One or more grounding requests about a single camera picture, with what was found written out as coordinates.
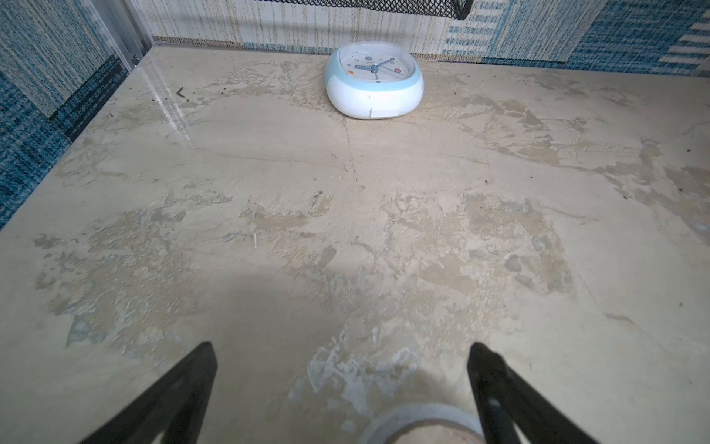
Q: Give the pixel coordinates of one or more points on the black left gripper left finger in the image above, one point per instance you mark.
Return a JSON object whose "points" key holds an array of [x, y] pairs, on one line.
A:
{"points": [[172, 410]]}

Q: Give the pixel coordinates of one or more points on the black wire mesh shelf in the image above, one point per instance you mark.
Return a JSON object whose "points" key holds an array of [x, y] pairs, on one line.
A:
{"points": [[456, 9]]}

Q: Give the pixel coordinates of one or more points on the white tape roll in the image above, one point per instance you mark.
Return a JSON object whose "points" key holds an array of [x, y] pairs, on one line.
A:
{"points": [[399, 420]]}

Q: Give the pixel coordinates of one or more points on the white blue alarm clock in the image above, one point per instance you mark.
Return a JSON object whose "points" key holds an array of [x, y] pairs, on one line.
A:
{"points": [[373, 81]]}

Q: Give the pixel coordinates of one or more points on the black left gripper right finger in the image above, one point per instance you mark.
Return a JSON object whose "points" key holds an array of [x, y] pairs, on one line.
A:
{"points": [[507, 405]]}

